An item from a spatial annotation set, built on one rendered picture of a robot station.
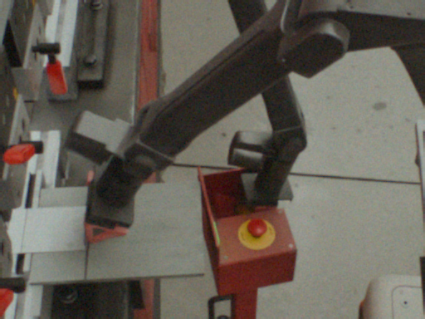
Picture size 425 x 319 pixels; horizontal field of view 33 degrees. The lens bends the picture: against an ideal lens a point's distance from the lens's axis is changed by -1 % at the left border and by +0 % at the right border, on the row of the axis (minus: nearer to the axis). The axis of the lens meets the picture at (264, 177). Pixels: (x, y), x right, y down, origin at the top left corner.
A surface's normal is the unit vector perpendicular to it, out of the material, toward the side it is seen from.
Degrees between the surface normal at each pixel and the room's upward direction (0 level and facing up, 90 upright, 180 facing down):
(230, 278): 90
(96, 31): 0
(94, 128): 26
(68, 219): 0
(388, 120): 0
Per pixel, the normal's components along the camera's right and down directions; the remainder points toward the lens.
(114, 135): 0.45, -0.33
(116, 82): 0.04, -0.64
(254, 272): 0.24, 0.76
